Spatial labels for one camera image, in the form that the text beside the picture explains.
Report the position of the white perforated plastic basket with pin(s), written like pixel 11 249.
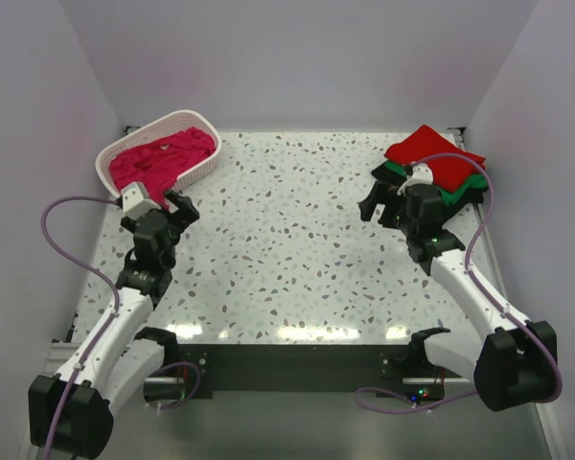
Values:
pixel 162 127

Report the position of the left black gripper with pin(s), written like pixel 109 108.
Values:
pixel 188 214

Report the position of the folded green t-shirt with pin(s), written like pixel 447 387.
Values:
pixel 473 182

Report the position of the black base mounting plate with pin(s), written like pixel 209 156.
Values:
pixel 310 368

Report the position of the magenta pink t-shirt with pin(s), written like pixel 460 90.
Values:
pixel 158 164

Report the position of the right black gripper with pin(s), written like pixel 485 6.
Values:
pixel 378 195

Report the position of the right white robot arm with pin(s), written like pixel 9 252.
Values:
pixel 517 362

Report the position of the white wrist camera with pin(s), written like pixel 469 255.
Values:
pixel 420 174
pixel 136 201

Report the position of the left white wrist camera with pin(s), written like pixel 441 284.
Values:
pixel 136 201

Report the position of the folded black t-shirt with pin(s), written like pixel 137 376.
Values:
pixel 471 197

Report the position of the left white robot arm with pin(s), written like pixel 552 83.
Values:
pixel 74 409

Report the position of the aluminium frame rail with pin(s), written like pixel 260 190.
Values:
pixel 60 350

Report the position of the folded red t-shirt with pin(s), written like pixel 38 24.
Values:
pixel 448 163

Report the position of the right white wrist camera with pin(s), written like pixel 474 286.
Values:
pixel 420 174

